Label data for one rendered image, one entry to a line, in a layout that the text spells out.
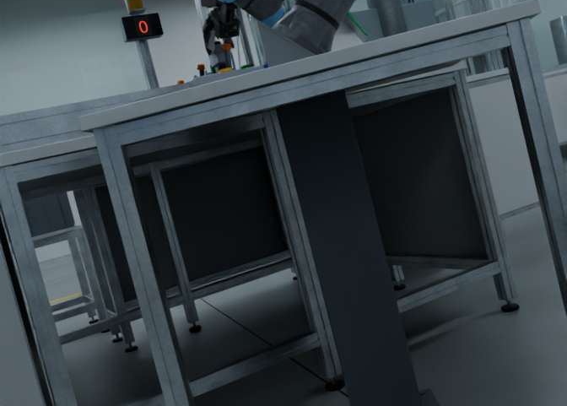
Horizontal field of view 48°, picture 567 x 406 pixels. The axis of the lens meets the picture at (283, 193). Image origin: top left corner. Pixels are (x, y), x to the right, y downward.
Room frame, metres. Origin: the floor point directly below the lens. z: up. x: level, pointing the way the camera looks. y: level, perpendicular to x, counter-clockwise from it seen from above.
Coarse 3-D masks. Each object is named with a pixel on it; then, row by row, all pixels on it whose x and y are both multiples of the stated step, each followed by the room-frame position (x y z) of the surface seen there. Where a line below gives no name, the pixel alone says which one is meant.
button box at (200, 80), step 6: (258, 66) 1.84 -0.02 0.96; (228, 72) 1.79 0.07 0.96; (234, 72) 1.80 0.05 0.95; (240, 72) 1.81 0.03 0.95; (246, 72) 1.82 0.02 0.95; (198, 78) 1.76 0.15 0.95; (204, 78) 1.76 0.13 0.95; (210, 78) 1.77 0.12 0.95; (216, 78) 1.78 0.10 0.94; (222, 78) 1.78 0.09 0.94; (192, 84) 1.78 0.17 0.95; (198, 84) 1.75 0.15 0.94
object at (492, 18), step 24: (528, 0) 1.21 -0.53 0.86; (456, 24) 1.21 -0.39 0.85; (480, 24) 1.21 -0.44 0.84; (360, 48) 1.22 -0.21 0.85; (384, 48) 1.22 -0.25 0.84; (408, 48) 1.24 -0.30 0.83; (264, 72) 1.23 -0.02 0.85; (288, 72) 1.23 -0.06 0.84; (312, 72) 1.23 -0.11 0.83; (168, 96) 1.23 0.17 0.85; (192, 96) 1.23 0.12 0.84; (216, 96) 1.23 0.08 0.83; (96, 120) 1.24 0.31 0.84; (120, 120) 1.24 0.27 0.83
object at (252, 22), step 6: (252, 18) 2.99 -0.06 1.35; (252, 24) 3.00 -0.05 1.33; (252, 30) 3.01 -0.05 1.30; (258, 30) 2.98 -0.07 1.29; (252, 36) 3.02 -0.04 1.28; (258, 36) 2.98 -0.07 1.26; (258, 42) 2.99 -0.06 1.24; (258, 48) 3.00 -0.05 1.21; (258, 54) 3.01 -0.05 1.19; (264, 54) 2.98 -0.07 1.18; (258, 60) 3.02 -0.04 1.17; (264, 60) 2.98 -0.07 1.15
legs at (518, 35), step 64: (384, 64) 1.24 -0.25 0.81; (512, 64) 1.24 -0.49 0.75; (128, 128) 1.26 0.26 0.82; (192, 128) 1.29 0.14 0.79; (320, 128) 1.44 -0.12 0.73; (128, 192) 1.26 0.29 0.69; (320, 192) 1.45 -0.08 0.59; (128, 256) 1.26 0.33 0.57; (320, 256) 1.45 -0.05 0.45; (384, 256) 1.44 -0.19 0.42; (384, 320) 1.44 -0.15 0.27; (384, 384) 1.44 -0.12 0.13
